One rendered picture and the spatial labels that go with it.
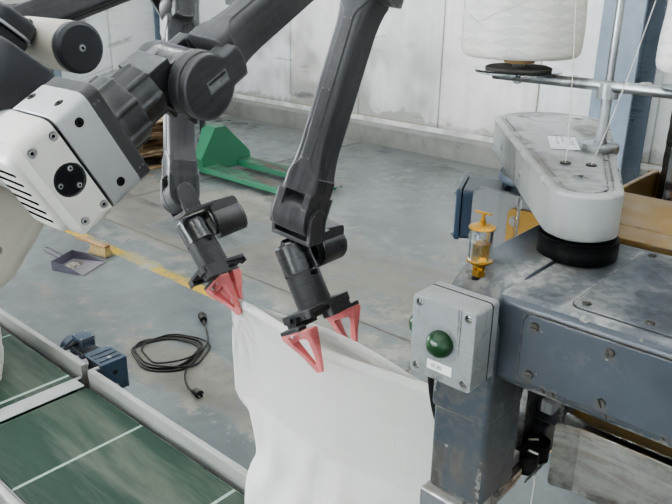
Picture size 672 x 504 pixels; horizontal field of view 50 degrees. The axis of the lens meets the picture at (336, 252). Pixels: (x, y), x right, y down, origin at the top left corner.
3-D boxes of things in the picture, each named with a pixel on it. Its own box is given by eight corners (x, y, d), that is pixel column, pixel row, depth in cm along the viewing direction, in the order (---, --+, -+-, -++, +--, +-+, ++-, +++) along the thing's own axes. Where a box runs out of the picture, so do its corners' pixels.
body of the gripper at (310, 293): (353, 300, 116) (336, 258, 116) (311, 321, 109) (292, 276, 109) (326, 308, 121) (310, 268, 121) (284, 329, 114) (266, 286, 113)
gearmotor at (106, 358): (49, 371, 261) (43, 334, 256) (86, 356, 272) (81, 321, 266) (93, 402, 243) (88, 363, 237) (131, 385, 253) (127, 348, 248)
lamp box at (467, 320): (409, 369, 77) (413, 292, 74) (433, 354, 80) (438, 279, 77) (469, 395, 72) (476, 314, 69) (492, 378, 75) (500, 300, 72)
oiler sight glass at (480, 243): (463, 259, 77) (465, 228, 76) (475, 253, 79) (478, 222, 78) (483, 265, 76) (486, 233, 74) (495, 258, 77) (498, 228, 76)
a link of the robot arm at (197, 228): (171, 229, 138) (175, 215, 133) (203, 217, 141) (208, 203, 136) (188, 259, 136) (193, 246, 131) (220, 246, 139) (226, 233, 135)
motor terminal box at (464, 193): (448, 253, 123) (453, 188, 119) (456, 234, 132) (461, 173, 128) (497, 259, 121) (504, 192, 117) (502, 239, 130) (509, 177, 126)
